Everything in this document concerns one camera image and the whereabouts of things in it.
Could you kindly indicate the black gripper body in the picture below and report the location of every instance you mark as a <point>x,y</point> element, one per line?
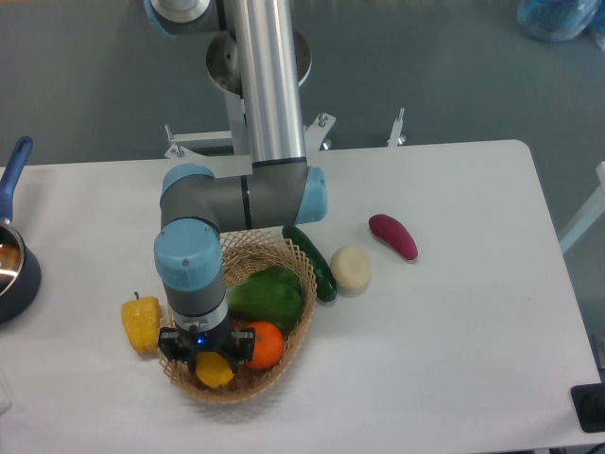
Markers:
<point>218,339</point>

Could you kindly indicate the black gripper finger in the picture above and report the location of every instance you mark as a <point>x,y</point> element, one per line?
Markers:
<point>238,348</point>
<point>171,345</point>

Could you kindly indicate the yellow mango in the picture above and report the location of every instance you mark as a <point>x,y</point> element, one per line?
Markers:
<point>213,370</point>

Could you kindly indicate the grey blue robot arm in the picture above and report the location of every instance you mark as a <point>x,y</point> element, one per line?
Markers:
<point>197,207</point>

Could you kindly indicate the woven bamboo basket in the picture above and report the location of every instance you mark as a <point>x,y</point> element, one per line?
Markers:
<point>243,254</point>

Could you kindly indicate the orange tangerine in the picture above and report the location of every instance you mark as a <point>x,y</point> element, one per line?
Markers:
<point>269,346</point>

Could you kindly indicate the yellow bell pepper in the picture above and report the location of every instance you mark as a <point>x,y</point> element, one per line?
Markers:
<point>141,320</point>

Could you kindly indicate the green bok choy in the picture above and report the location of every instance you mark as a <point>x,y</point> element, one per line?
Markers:
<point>272,295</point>

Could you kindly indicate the dark green cucumber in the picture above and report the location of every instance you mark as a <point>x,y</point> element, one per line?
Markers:
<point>325,280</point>

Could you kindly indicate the cream round bun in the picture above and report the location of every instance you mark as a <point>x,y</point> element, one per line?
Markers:
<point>351,267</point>

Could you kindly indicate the blue saucepan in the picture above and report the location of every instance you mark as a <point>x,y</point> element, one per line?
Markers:
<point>21,274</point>

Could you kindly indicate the purple sweet potato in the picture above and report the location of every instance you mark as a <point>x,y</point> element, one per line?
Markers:
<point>392,232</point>

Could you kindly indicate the black device at edge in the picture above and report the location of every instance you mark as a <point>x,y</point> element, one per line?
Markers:
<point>588,400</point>

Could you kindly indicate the blue plastic bag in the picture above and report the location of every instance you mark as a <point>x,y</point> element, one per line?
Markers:
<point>562,21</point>

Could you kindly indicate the white frame at right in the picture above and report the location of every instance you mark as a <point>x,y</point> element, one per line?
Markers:
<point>585,217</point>

